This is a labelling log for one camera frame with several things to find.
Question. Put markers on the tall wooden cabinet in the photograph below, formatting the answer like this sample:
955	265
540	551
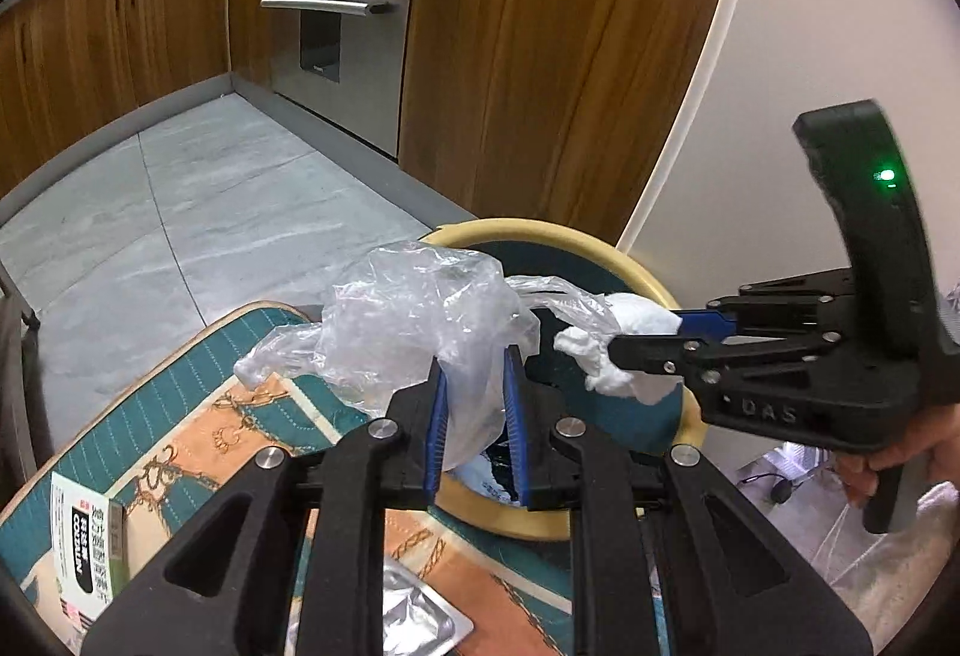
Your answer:
562	63

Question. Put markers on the teal and orange patterned mat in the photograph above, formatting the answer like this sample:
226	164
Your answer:
225	416

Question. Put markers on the metal frame table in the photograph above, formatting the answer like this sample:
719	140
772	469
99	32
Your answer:
19	341

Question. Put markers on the white cardboard box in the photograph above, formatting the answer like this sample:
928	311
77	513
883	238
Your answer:
75	551

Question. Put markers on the person's right hand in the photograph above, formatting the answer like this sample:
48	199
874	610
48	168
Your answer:
937	438

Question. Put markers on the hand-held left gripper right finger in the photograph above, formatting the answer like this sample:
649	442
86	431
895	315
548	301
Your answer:
517	431

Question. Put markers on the stainless steel oven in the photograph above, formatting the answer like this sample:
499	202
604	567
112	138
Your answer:
375	63

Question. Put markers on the white tissue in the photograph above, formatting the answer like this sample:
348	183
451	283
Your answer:
645	315

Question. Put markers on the silver blister pack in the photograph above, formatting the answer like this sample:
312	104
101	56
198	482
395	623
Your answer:
420	618

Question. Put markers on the clear plastic bag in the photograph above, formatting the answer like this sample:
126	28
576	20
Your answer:
405	318

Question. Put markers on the low wooden kitchen cabinets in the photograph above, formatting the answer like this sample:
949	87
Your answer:
90	48

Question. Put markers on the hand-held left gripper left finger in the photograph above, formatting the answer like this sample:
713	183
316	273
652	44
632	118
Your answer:
435	431

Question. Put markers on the teal bin with cream rim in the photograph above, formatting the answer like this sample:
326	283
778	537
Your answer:
480	513

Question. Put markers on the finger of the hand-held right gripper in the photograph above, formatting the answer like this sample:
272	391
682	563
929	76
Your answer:
652	352
705	324

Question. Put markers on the beige cloth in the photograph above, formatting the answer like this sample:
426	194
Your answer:
915	566

